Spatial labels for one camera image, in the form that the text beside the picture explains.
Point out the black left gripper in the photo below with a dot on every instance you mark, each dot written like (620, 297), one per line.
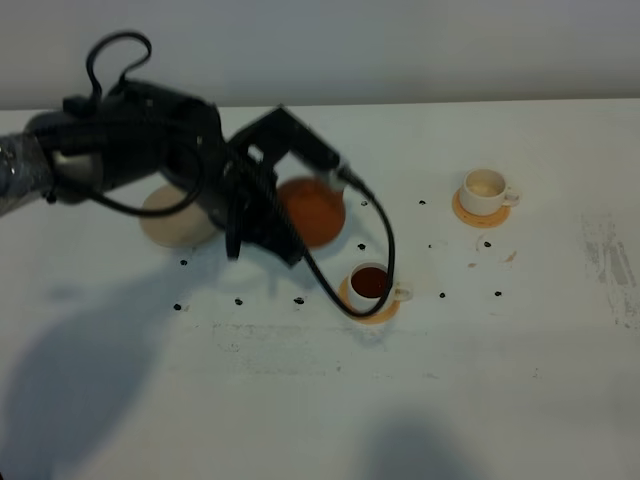
(240, 200)

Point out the brown teapot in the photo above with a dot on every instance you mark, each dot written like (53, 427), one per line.
(316, 211)

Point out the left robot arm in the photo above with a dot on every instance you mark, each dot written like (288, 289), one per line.
(95, 145)

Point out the beige round teapot mat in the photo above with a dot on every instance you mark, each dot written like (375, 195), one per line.
(190, 227)

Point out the white teacup near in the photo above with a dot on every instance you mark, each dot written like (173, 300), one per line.
(366, 284)

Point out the white teacup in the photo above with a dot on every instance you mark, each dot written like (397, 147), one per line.
(366, 284)
(485, 191)

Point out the white teacup far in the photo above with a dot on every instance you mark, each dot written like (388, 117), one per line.
(485, 191)

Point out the orange coaster far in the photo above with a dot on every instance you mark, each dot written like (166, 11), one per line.
(482, 222)

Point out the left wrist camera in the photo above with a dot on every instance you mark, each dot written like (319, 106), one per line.
(279, 133)

